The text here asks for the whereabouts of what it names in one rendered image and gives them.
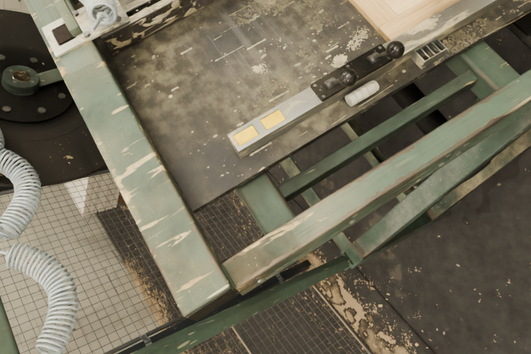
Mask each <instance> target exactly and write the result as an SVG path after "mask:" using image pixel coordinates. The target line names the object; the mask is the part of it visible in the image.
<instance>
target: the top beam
mask: <svg viewBox="0 0 531 354"><path fill-rule="evenodd" d="M24 2H25V4H26V6H27V7H28V10H29V12H30V14H31V15H32V18H33V20H34V21H35V23H36V26H37V28H38V29H39V31H40V34H41V36H42V37H43V40H44V42H45V44H46V45H47V48H48V50H49V52H50V53H51V56H52V58H53V59H54V61H55V64H56V66H57V67H58V70H59V72H60V74H61V75H62V78H63V80H64V82H65V83H66V86H67V88H68V89H69V91H70V94H71V96H72V97H73V100H74V101H75V103H76V105H77V107H78V109H79V111H80V113H81V115H82V117H83V119H84V121H85V123H86V125H87V127H88V129H89V131H90V133H91V135H92V137H93V139H94V141H95V143H96V145H97V147H98V149H99V151H100V153H101V155H102V157H103V159H104V161H105V163H106V165H107V167H108V169H109V171H110V173H111V175H112V177H113V179H114V181H115V183H116V185H117V187H118V189H119V191H120V193H121V195H122V197H123V199H124V201H125V203H126V204H127V206H128V208H129V210H130V212H131V214H132V216H133V218H134V220H135V222H136V224H137V226H138V228H139V230H140V232H141V234H142V236H143V238H144V240H145V242H146V244H147V246H148V248H149V250H150V252H151V254H152V256H153V258H154V260H155V262H156V264H157V266H158V268H159V270H160V272H161V274H162V276H163V278H164V280H165V282H166V284H167V286H168V288H169V290H170V292H171V294H172V296H173V298H174V300H175V302H176V304H177V305H178V307H179V309H180V311H181V313H182V315H183V316H184V317H186V318H188V319H192V320H195V321H198V320H200V319H201V318H203V317H205V316H206V315H208V314H209V313H211V312H212V311H214V310H216V309H217V308H218V307H220V306H222V305H223V304H225V303H226V302H228V301H229V300H231V299H233V298H234V297H236V296H237V295H236V293H237V290H236V289H235V288H234V287H233V286H232V283H231V282H230V280H229V279H228V277H227V275H226V273H225V271H224V270H223V268H222V266H221V263H220V259H219V258H218V257H217V254H216V253H215V251H214V249H213V247H212V246H211V244H210V242H209V241H208V239H207V237H206V235H205V233H204V232H203V230H202V229H201V226H200V224H199V223H198V221H197V219H196V217H195V216H194V214H193V212H192V211H191V209H190V207H189V206H188V204H187V202H186V200H185V198H184V197H183V195H182V193H181V191H180V189H179V188H178V186H177V184H176V182H175V180H174V179H173V177H172V176H171V173H170V171H169V170H168V168H167V166H166V165H165V163H164V161H163V159H162V158H161V156H160V154H159V153H158V151H157V149H156V147H155V145H154V144H153V142H152V140H151V138H150V136H149V135H148V133H147V131H146V129H145V128H144V126H143V124H142V123H141V120H140V119H139V118H138V116H137V113H136V112H135V110H134V108H133V106H132V105H131V103H130V101H129V100H128V98H127V96H126V94H125V93H124V91H123V89H122V87H121V85H120V84H119V82H118V80H117V78H116V76H115V75H114V73H113V71H112V70H111V67H110V66H109V65H108V63H107V60H106V59H105V57H104V55H103V54H102V52H101V50H100V48H99V47H98V45H97V43H96V41H95V40H91V41H89V42H87V43H85V44H83V45H82V46H80V47H78V48H76V49H74V50H72V51H70V52H68V53H66V54H64V55H62V56H60V57H58V58H56V56H55V53H54V52H53V51H52V49H51V46H50V44H49V43H48V41H47V38H46V36H45V35H44V33H43V30H42V27H44V26H46V25H48V24H50V23H52V22H54V21H56V20H58V19H60V18H62V16H61V15H60V13H59V11H58V9H57V7H56V6H55V4H54V2H53V0H24Z"/></svg>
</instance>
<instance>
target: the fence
mask: <svg viewBox="0 0 531 354"><path fill-rule="evenodd" d="M506 1H508V0H459V1H457V2H455V3H454V4H453V5H451V6H448V7H447V8H445V9H443V10H442V11H440V12H438V13H437V14H435V15H433V16H432V17H429V18H428V19H427V20H425V21H423V22H421V23H419V24H418V25H416V26H414V27H412V28H411V29H409V30H408V31H406V32H403V33H402V34H400V35H399V36H397V37H395V38H393V39H392V40H390V41H388V42H387V43H384V44H383V46H384V48H385V49H386V47H387V45H388V44H389V43H390V42H392V41H395V40H397V41H400V42H402V43H403V44H404V46H405V53H404V54H403V55H402V56H401V57H400V58H398V59H393V61H392V62H389V63H387V64H386V65H384V66H383V67H381V68H379V69H378V70H376V71H374V72H373V73H370V74H369V75H367V76H366V77H364V78H362V79H360V80H359V81H357V82H356V83H355V84H354V85H353V86H351V87H347V88H345V89H343V90H342V91H340V92H339V93H337V94H335V95H333V96H331V97H330V98H329V99H327V100H325V101H323V102H322V101H321V100H320V99H319V98H318V96H317V95H316V94H315V93H314V91H313V90H312V89H311V87H309V88H307V89H305V90H303V91H302V92H300V93H298V94H297V95H295V96H293V97H292V98H290V99H288V100H286V101H285V102H283V103H282V104H279V105H278V106H276V107H274V108H273V109H271V110H269V111H267V112H266V113H264V114H263V115H260V116H258V117H257V118H256V119H253V120H252V121H250V122H248V123H247V124H245V125H243V126H241V127H240V128H238V129H237V130H234V131H233V132H231V133H230V134H228V140H229V142H230V143H231V145H232V147H233V149H234V150H235V151H236V153H237V154H238V156H239V158H240V159H241V158H243V157H244V156H246V155H247V154H249V153H251V152H253V151H254V150H255V149H258V148H260V147H261V146H263V145H264V144H266V143H268V142H269V141H272V140H273V139H274V138H276V137H278V136H280V135H282V134H283V133H285V132H286V131H288V130H290V129H291V128H293V127H294V126H297V125H299V124H300V123H302V122H303V121H305V120H307V119H309V118H310V117H311V116H313V115H316V114H317V113H319V112H320V111H322V110H324V109H325V108H327V107H328V106H330V105H332V104H334V103H336V102H337V101H338V100H341V99H342V98H344V97H345V96H346V95H348V94H349V93H350V92H353V91H354V90H356V89H358V88H359V87H361V86H363V85H365V84H366V83H368V82H369V81H373V80H374V79H376V78H377V77H380V76H381V75H383V74H384V73H386V72H388V71H390V70H391V69H393V68H394V67H396V66H398V65H400V64H402V63H403V62H405V61H406V60H408V59H410V58H411V57H412V53H413V52H414V51H415V50H416V49H418V48H420V47H422V46H423V45H424V44H426V43H429V42H430V41H432V40H433V39H435V38H438V40H439V41H440V40H442V39H444V38H446V37H447V36H449V35H450V34H452V33H454V32H456V31H457V30H458V29H460V28H462V27H464V26H466V25H467V24H469V23H471V22H472V21H474V20H476V19H477V18H479V17H481V16H483V15H485V14H486V13H488V12H489V11H491V10H493V9H494V8H496V7H497V6H500V5H502V4H503V3H504V2H506ZM277 110H279V111H280V112H281V114H282V115H283V116H284V117H285V120H284V121H283V122H280V123H279V124H277V125H275V126H274V127H272V128H270V129H269V130H266V129H265V127H264V126H263V125H262V123H261V122H260V120H262V119H263V118H265V117H267V116H268V115H271V114H272V113H274V112H275V111H277ZM249 126H253V127H254V128H255V129H256V131H257V132H258V134H259V135H258V136H257V137H255V138H253V139H251V140H250V141H248V142H247V143H245V144H243V145H241V146H239V145H238V143H237V142H236V140H235V139H234V137H233V136H234V135H236V134H237V133H239V132H241V131H243V130H245V129H246V128H248V127H249Z"/></svg>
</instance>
